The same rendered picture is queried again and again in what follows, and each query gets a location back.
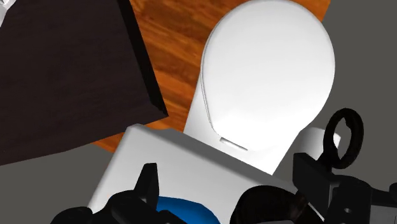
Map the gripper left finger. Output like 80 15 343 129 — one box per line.
49 162 188 224

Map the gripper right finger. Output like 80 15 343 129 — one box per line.
292 151 397 224

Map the blue round object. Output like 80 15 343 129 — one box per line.
156 195 221 224

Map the black round object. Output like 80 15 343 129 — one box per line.
229 185 315 224

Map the white toilet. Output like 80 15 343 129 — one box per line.
87 0 337 224

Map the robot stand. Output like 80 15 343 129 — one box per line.
0 0 169 167

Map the black ring holder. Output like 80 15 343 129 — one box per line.
319 107 365 171

